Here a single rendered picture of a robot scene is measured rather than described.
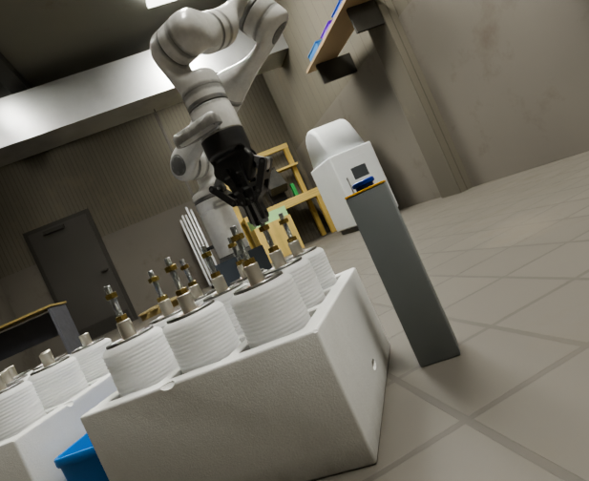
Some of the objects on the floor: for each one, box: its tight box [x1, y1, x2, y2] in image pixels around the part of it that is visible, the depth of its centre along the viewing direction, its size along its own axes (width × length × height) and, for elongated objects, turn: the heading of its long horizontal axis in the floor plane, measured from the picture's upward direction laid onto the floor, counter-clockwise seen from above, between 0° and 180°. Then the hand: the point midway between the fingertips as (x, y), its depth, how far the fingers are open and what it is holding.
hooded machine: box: [305, 119, 398, 235], centre depth 503 cm, size 71×58×126 cm
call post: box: [346, 182, 460, 367], centre depth 75 cm, size 7×7×31 cm
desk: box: [0, 301, 83, 396], centre depth 531 cm, size 63×123×68 cm, turn 10°
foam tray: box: [80, 267, 390, 481], centre depth 77 cm, size 39×39×18 cm
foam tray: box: [0, 373, 117, 481], centre depth 93 cm, size 39×39×18 cm
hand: (257, 213), depth 73 cm, fingers closed
